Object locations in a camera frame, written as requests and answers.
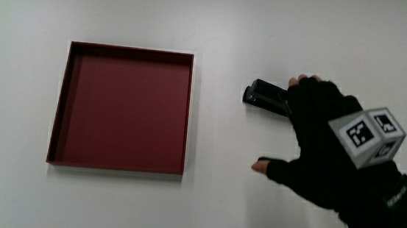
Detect dark red square tray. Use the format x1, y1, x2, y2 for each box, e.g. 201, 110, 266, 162
46, 39, 196, 177

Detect black stapler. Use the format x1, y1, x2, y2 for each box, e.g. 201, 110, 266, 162
241, 77, 293, 118

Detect white desk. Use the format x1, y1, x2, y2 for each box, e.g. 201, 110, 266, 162
0, 0, 407, 228

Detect person's right hand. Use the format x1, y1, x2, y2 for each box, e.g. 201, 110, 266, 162
247, 69, 407, 228

